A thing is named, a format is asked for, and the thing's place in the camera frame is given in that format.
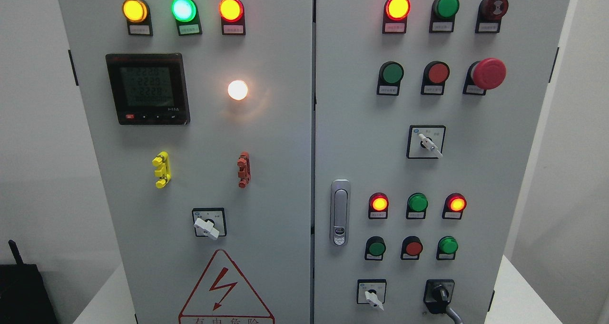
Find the green indicator top right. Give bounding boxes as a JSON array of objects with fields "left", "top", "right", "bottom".
[{"left": 429, "top": 0, "right": 460, "bottom": 33}]

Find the green push button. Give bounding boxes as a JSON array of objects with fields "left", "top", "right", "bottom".
[
  {"left": 376, "top": 61, "right": 404, "bottom": 96},
  {"left": 364, "top": 236, "right": 387, "bottom": 261}
]

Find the red lit indicator lower right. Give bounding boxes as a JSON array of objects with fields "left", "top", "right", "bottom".
[{"left": 442, "top": 193, "right": 467, "bottom": 220}]

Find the red lit indicator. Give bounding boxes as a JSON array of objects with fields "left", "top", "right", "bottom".
[
  {"left": 442, "top": 193, "right": 467, "bottom": 220},
  {"left": 368, "top": 192, "right": 389, "bottom": 219},
  {"left": 382, "top": 0, "right": 411, "bottom": 34}
]

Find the white lit indicator lamp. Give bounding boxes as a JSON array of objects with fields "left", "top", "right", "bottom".
[{"left": 227, "top": 80, "right": 249, "bottom": 101}]

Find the red high voltage warning sticker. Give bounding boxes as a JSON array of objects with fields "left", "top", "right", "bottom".
[{"left": 178, "top": 249, "right": 275, "bottom": 324}]

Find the green push button lower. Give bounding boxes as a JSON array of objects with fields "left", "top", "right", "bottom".
[{"left": 364, "top": 236, "right": 387, "bottom": 261}]

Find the white lever selector switch lower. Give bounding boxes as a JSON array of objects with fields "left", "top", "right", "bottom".
[{"left": 356, "top": 279, "right": 387, "bottom": 311}]

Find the black knob selector switch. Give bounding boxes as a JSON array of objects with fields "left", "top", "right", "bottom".
[{"left": 423, "top": 279, "right": 455, "bottom": 314}]

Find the white selector switch left door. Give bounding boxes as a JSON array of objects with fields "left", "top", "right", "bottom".
[{"left": 192, "top": 207, "right": 227, "bottom": 240}]

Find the red lit indicator top right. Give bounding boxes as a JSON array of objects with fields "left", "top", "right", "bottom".
[{"left": 382, "top": 0, "right": 411, "bottom": 34}]

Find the silver door handle lock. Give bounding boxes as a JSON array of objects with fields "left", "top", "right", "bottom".
[{"left": 329, "top": 179, "right": 351, "bottom": 246}]

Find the dark red buzzer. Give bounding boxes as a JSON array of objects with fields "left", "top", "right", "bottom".
[{"left": 475, "top": 0, "right": 509, "bottom": 34}]

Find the white lever selector switch upper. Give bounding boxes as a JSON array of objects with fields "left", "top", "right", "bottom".
[{"left": 406, "top": 125, "right": 446, "bottom": 159}]

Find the red push button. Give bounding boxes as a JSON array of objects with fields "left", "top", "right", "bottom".
[
  {"left": 400, "top": 236, "right": 423, "bottom": 260},
  {"left": 420, "top": 61, "right": 450, "bottom": 96}
]

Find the red push button upper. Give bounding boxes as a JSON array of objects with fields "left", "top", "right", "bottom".
[{"left": 420, "top": 61, "right": 450, "bottom": 96}]

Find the green lit indicator light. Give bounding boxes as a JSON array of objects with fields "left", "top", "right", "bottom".
[{"left": 170, "top": 0, "right": 202, "bottom": 36}]

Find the white lever selector switch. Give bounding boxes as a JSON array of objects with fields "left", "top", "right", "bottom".
[
  {"left": 406, "top": 125, "right": 446, "bottom": 159},
  {"left": 356, "top": 279, "right": 387, "bottom": 311}
]

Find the grey cabinet door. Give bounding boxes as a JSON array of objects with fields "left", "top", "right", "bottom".
[
  {"left": 312, "top": 0, "right": 570, "bottom": 324},
  {"left": 59, "top": 0, "right": 313, "bottom": 324}
]

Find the yellow terminal block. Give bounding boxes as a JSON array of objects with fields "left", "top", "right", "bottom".
[{"left": 152, "top": 151, "right": 171, "bottom": 189}]

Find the red lit indicator lower left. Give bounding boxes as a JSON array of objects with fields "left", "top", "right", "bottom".
[{"left": 368, "top": 192, "right": 389, "bottom": 219}]

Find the green indicator bottom right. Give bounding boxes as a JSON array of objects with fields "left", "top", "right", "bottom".
[{"left": 436, "top": 236, "right": 459, "bottom": 261}]

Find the red emergency stop mushroom button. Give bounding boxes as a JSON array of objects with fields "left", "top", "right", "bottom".
[{"left": 463, "top": 58, "right": 507, "bottom": 96}]

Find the green push button upper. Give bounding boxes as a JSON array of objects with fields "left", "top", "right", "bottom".
[{"left": 376, "top": 61, "right": 404, "bottom": 96}]

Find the black device with antenna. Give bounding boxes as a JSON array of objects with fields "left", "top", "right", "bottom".
[{"left": 0, "top": 240, "right": 58, "bottom": 324}]

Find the green indicator lower middle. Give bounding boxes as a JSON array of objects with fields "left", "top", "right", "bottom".
[{"left": 405, "top": 193, "right": 429, "bottom": 219}]

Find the yellow indicator light top left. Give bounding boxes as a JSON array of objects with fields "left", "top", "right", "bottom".
[{"left": 122, "top": 0, "right": 154, "bottom": 36}]

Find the right grey cabinet door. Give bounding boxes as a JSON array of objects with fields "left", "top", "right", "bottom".
[{"left": 312, "top": 0, "right": 570, "bottom": 324}]

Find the black digital power meter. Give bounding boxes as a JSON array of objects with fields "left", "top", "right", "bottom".
[{"left": 105, "top": 53, "right": 190, "bottom": 126}]

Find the red push button lower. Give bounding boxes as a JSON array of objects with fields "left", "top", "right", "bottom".
[{"left": 400, "top": 236, "right": 423, "bottom": 260}]

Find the red lit indicator left door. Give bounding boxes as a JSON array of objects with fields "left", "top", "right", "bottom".
[{"left": 219, "top": 0, "right": 246, "bottom": 36}]

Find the left grey cabinet door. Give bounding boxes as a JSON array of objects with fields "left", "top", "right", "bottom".
[{"left": 59, "top": 0, "right": 313, "bottom": 324}]

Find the red terminal block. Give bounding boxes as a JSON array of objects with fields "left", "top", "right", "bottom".
[{"left": 237, "top": 151, "right": 252, "bottom": 189}]

